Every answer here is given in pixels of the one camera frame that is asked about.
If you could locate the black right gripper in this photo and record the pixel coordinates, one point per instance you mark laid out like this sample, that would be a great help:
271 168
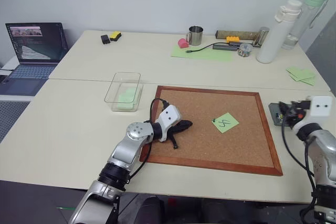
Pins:
298 111

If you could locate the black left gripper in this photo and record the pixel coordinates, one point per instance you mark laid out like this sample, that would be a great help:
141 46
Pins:
177 127

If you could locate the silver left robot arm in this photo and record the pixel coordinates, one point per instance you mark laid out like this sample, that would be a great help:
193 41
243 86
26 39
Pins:
132 145

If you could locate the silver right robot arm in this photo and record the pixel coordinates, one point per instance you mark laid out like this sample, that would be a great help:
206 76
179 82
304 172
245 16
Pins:
321 150

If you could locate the dark grey tray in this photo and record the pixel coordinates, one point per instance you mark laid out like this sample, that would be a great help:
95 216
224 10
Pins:
275 111

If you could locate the loose green note stack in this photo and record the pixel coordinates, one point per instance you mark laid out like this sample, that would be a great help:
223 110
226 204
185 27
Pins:
302 75

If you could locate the green note with black scribble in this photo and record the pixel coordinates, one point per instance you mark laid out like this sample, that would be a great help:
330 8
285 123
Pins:
227 124

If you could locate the plain green note pile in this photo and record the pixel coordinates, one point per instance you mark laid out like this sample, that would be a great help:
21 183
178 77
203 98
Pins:
126 99

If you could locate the clear plastic box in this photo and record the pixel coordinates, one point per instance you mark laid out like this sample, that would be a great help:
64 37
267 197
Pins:
124 90

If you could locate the clear jar of pushpins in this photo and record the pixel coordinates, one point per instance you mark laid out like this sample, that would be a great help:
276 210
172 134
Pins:
245 50

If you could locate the wood framed cork board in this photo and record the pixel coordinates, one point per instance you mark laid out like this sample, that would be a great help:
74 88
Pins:
199 140

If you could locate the grey partition panel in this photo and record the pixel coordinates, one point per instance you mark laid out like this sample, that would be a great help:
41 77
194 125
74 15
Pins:
324 51

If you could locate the white water bottle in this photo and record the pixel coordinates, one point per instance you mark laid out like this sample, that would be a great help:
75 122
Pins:
273 35

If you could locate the large green paper sheet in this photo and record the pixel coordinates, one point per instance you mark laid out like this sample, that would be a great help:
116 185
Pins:
204 55

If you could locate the steel cylinder tumbler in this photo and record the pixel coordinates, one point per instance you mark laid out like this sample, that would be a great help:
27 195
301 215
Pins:
261 36

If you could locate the pink rounded object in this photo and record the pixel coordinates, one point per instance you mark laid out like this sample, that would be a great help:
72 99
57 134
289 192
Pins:
183 43

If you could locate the grey usb hub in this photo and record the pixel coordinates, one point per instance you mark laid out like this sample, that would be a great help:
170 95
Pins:
224 47

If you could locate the clear bottle with green lid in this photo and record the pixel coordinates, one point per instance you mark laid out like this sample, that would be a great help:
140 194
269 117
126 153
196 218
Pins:
299 24

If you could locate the yellow toy brick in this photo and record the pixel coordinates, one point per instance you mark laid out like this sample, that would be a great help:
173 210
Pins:
233 39

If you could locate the steel mug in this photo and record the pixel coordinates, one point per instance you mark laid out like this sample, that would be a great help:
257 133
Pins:
195 35

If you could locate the yellow and black sponge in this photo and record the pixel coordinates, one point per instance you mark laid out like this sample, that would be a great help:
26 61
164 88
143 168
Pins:
115 36

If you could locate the black eraser block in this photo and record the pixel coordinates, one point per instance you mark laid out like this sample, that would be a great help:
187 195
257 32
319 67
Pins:
105 39

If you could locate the open laptop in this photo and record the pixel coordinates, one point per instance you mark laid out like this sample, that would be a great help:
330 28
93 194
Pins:
34 51

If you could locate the grey perforated panel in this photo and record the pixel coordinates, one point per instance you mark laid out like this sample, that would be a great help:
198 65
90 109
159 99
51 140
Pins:
10 119

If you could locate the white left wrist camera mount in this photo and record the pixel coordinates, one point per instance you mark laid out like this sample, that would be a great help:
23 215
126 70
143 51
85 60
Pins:
169 116

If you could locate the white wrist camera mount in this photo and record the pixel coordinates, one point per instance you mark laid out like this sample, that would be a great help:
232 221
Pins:
319 106
169 116

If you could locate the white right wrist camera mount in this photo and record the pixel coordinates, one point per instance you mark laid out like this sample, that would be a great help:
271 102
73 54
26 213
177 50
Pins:
319 106

